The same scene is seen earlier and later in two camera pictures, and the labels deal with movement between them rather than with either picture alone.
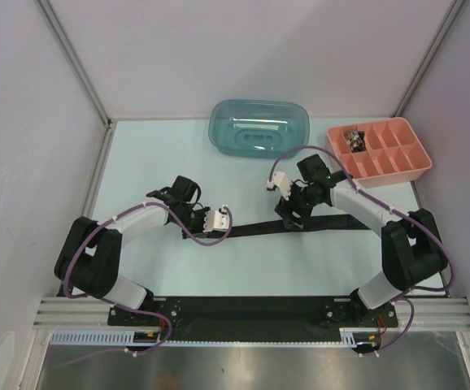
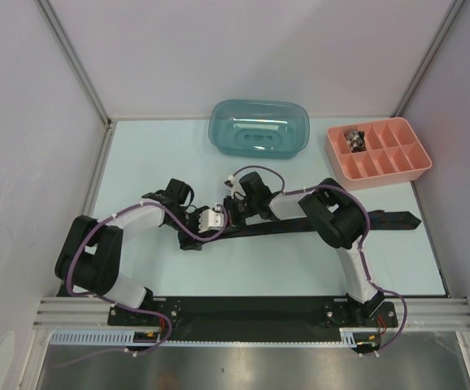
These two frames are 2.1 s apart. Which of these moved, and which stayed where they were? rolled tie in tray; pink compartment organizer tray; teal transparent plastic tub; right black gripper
Moved: right black gripper
Stayed: pink compartment organizer tray; rolled tie in tray; teal transparent plastic tub
